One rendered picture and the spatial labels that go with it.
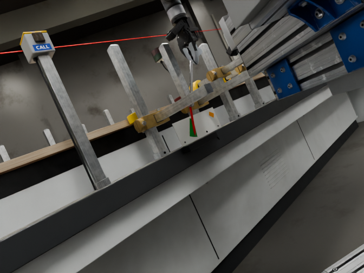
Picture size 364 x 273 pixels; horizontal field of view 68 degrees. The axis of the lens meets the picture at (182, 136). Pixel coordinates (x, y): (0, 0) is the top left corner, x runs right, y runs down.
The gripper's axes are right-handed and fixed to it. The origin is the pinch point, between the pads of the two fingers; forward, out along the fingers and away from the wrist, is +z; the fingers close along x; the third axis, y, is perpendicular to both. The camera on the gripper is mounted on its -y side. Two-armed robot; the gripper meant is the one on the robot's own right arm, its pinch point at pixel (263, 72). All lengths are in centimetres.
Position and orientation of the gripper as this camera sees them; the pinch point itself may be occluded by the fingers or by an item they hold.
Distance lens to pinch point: 101.2
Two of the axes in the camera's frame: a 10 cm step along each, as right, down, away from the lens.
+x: 6.9, -3.3, 6.5
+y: 6.0, -2.6, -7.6
